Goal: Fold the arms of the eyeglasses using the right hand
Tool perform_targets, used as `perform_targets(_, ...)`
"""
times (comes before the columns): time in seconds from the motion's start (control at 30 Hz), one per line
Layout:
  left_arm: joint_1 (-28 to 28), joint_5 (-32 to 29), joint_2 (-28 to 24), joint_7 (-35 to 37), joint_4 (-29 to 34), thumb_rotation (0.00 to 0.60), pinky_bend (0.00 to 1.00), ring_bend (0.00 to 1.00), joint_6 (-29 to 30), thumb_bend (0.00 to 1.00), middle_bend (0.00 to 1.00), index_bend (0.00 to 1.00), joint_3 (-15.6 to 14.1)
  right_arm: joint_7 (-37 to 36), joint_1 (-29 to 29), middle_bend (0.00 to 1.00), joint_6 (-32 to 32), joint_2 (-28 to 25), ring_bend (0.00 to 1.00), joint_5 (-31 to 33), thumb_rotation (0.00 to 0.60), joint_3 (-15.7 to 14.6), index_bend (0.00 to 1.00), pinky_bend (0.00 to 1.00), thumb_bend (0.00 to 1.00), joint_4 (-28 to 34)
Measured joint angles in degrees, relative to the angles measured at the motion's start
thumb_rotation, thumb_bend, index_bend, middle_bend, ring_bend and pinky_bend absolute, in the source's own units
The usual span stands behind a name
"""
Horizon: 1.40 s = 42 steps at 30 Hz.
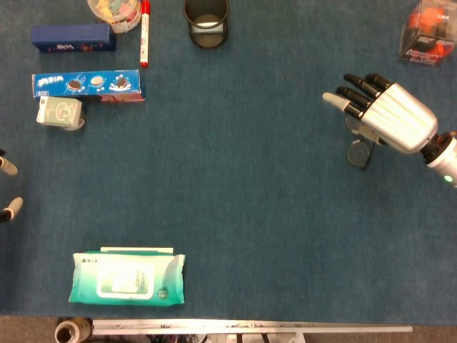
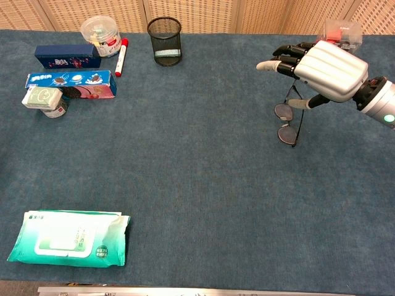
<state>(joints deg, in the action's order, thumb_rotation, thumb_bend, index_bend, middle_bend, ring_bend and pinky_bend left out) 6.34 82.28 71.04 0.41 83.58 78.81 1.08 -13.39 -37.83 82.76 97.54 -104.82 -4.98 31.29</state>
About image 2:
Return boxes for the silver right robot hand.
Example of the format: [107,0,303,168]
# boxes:
[256,39,370,110]

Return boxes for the eyeglasses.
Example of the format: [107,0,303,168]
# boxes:
[274,79,306,148]

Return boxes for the clear box of coffee capsules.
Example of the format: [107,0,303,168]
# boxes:
[316,18,364,53]

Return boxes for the woven folding screen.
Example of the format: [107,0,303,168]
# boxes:
[0,0,395,35]

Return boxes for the black mesh pen holder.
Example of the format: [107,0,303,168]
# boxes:
[146,17,183,67]

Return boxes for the blue felt table cloth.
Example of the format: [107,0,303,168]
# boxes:
[0,29,395,292]

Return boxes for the red white marker pen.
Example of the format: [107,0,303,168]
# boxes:
[114,38,130,78]

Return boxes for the clear plastic jar with clips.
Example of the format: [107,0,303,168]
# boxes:
[80,15,122,58]

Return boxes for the pink Oreo cookie box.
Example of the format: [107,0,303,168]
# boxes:
[60,84,117,100]

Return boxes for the dark blue rectangular box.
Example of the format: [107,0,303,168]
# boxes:
[34,44,102,70]

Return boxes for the small white can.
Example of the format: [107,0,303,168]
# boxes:
[39,97,69,119]

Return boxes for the blue Oreo cookie box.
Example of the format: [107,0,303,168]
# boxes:
[25,70,117,96]

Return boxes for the green white tissue pack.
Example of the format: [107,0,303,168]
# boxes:
[21,86,64,110]

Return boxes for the green wet wipes pack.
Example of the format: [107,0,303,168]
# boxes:
[6,210,131,268]

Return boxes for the aluminium rail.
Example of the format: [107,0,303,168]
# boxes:
[37,286,356,296]

